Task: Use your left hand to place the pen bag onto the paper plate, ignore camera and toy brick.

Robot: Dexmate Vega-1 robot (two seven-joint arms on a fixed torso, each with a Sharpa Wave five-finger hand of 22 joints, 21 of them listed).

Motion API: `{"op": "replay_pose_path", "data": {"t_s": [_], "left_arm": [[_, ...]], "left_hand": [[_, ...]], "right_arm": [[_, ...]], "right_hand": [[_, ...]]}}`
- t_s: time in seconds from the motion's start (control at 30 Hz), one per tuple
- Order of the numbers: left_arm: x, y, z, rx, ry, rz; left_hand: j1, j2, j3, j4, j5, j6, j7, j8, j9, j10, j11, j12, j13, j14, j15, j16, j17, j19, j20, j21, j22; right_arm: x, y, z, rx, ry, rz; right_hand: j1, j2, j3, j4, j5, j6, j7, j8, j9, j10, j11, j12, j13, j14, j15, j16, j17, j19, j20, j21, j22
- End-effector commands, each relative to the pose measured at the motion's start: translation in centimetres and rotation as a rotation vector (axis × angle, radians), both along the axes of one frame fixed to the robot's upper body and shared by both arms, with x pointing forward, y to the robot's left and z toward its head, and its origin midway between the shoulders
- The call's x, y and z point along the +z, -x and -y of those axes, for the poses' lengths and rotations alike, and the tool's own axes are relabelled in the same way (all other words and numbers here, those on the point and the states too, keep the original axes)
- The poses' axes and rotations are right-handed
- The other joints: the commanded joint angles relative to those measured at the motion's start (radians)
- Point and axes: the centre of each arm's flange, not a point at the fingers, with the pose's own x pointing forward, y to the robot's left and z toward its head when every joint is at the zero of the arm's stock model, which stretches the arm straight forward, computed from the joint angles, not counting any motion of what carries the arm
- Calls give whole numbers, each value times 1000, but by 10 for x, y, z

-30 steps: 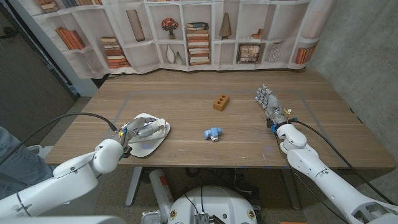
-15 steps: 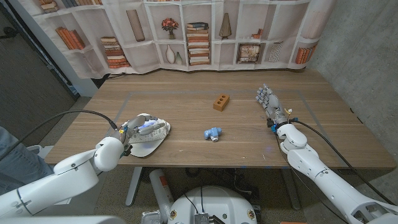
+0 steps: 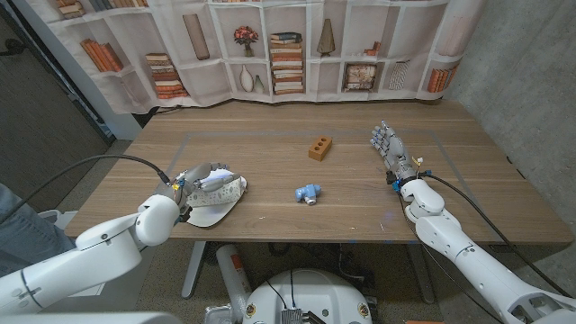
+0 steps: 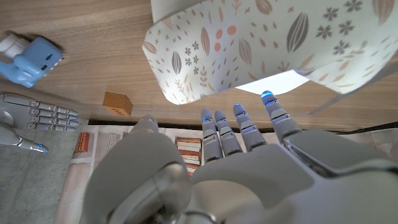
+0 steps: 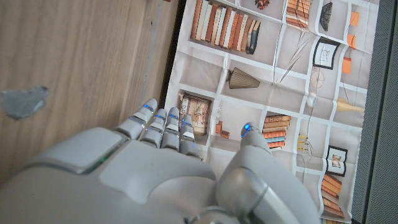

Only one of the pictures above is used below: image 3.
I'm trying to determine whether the white robot torso edge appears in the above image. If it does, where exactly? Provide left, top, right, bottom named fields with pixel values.
left=0, top=312, right=184, bottom=324

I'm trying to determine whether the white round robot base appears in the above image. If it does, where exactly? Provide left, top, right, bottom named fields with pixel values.
left=242, top=268, right=374, bottom=324

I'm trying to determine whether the white paper plate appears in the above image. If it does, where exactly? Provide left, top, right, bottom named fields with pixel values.
left=186, top=175, right=248, bottom=229

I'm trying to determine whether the person in blue jeans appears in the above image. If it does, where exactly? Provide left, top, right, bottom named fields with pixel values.
left=0, top=183, right=77, bottom=278

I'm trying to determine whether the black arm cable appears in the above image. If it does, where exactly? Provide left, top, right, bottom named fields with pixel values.
left=0, top=154, right=172, bottom=226
left=420, top=172, right=576, bottom=298

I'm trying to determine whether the grey table leg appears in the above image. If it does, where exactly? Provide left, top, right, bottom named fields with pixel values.
left=407, top=244, right=437, bottom=305
left=181, top=241, right=208, bottom=300

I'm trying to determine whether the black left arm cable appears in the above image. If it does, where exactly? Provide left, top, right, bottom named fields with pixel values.
left=0, top=154, right=172, bottom=226

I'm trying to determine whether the orange toy brick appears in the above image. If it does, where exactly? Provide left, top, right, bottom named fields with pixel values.
left=308, top=135, right=333, bottom=162

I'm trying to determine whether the bookshelf print backdrop cloth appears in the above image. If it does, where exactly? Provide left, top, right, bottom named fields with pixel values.
left=24, top=0, right=490, bottom=116

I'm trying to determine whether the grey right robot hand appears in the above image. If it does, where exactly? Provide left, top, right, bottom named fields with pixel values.
left=369, top=120, right=418, bottom=181

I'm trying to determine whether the dark perforated panel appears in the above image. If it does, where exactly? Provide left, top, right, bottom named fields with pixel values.
left=0, top=8, right=113, bottom=212

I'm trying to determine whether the blue toy camera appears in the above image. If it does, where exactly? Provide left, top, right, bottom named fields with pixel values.
left=294, top=183, right=322, bottom=206

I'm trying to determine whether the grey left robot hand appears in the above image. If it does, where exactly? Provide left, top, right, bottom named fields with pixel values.
left=157, top=161, right=242, bottom=221

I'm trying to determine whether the white leaf-patterned pen bag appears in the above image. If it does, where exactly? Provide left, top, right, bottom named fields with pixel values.
left=186, top=168, right=248, bottom=208

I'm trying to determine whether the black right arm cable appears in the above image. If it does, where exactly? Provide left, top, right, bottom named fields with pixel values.
left=420, top=172, right=576, bottom=298

